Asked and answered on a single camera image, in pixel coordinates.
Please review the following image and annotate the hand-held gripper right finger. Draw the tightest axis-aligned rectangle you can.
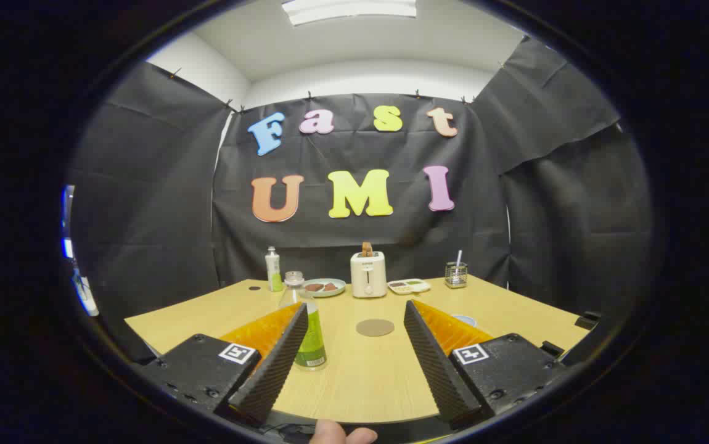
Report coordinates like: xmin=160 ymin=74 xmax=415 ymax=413
xmin=404 ymin=300 xmax=568 ymax=429

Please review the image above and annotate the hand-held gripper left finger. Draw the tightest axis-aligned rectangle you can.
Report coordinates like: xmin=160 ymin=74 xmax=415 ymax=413
xmin=139 ymin=302 xmax=309 ymax=427

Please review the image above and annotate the clear juice bottle green label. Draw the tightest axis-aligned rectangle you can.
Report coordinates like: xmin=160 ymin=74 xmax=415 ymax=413
xmin=279 ymin=271 xmax=329 ymax=371

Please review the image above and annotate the round brown coaster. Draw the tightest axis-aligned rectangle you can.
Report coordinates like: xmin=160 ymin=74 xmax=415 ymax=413
xmin=356 ymin=318 xmax=395 ymax=337

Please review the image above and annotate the small white green bottle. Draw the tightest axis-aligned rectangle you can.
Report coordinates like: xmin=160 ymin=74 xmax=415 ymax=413
xmin=265 ymin=247 xmax=284 ymax=293

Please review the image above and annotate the wooden table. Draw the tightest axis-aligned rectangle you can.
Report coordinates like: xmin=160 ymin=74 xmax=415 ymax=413
xmin=125 ymin=276 xmax=591 ymax=425

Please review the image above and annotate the white divided snack tray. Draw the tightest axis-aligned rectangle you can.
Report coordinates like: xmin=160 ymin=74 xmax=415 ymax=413
xmin=387 ymin=278 xmax=431 ymax=295

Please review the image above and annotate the pale green plate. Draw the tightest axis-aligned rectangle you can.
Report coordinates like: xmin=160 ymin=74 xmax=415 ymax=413
xmin=303 ymin=278 xmax=347 ymax=298

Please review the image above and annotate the white toaster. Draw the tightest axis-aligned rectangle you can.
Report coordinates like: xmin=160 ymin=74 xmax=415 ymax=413
xmin=350 ymin=251 xmax=387 ymax=299

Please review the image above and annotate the black backdrop cloth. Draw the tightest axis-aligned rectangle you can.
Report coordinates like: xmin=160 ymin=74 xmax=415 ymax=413
xmin=68 ymin=37 xmax=654 ymax=364

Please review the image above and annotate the ceiling light panel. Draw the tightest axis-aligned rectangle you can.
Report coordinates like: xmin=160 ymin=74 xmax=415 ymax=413
xmin=282 ymin=0 xmax=418 ymax=27

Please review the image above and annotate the wire mesh holder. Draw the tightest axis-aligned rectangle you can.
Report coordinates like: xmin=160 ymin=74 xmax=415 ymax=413
xmin=445 ymin=262 xmax=469 ymax=289

